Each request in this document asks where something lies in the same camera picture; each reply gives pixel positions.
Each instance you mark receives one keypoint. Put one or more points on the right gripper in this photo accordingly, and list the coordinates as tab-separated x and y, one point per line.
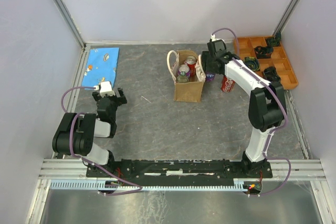
205	59

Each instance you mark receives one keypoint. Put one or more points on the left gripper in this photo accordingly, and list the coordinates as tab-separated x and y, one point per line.
123	98

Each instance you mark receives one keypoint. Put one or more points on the purple fanta can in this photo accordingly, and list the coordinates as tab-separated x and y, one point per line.
185	69
210	77

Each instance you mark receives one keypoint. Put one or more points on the red coke can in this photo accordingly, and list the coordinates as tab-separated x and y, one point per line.
227	84
191	61

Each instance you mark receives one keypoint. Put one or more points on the brown canvas tote bag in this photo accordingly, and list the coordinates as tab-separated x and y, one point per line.
191	91

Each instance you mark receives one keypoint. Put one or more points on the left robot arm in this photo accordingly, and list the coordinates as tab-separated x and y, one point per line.
76	133

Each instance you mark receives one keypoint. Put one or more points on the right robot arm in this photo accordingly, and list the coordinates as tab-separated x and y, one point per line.
267	107

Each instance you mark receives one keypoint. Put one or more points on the blue patterned cloth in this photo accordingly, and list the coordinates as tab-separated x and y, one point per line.
101	66

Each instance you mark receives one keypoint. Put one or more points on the clear green glass bottle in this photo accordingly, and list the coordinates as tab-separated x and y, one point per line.
182	78

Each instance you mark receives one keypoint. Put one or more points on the blue yellow rolled tie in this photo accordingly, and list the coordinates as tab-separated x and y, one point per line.
252	63

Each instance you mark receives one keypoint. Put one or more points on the orange compartment tray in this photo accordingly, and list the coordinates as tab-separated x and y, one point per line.
278	59

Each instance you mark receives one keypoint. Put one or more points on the black rolled belt lower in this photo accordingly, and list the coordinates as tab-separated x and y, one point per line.
271	74

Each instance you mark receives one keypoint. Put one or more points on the green rolled tie corner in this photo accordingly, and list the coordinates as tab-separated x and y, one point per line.
274	41

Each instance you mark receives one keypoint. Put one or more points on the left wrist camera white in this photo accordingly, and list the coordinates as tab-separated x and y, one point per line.
105	89

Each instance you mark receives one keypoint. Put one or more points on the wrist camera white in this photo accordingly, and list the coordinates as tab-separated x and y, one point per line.
105	89
214	38

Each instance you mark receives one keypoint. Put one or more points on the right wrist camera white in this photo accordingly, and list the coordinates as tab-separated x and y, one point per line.
214	38

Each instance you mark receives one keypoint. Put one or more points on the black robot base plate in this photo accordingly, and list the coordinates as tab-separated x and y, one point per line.
188	173

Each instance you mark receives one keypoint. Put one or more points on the aluminium frame rail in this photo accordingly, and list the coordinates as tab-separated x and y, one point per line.
301	169

